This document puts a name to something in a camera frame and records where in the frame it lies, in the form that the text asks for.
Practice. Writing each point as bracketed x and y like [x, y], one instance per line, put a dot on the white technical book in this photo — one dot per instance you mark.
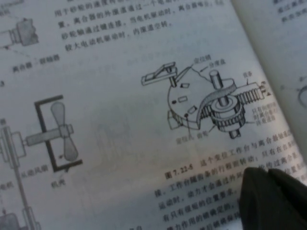
[120, 107]

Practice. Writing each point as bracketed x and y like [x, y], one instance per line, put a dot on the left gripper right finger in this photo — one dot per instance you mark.
[292, 196]

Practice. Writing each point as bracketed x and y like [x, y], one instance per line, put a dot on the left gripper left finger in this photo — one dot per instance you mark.
[259, 203]

